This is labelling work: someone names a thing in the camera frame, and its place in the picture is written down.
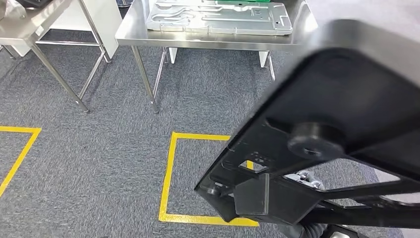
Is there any stainless steel side table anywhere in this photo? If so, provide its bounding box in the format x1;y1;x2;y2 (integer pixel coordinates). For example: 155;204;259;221
0;0;112;114

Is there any crumpled clear plastic wrap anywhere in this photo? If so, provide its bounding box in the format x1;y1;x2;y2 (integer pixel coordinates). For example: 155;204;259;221
0;0;28;20

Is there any yellow floor tape square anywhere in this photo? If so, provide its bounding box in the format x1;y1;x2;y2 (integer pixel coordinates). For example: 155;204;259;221
0;126;42;198

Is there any stainless steel workbench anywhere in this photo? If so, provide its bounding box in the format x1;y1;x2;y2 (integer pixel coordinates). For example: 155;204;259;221
114;0;319;115

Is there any black plastic plate bracket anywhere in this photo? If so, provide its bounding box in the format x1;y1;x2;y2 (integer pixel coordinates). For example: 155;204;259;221
15;0;50;9
194;19;420;231

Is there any stamped sheet metal plate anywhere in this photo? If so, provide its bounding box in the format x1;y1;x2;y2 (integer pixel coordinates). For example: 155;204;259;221
146;0;293;36

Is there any white cabinet panel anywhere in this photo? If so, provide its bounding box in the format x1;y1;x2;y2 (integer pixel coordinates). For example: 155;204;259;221
13;0;123;60

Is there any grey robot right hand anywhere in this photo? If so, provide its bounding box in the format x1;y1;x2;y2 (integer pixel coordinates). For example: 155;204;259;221
283;170;325;191

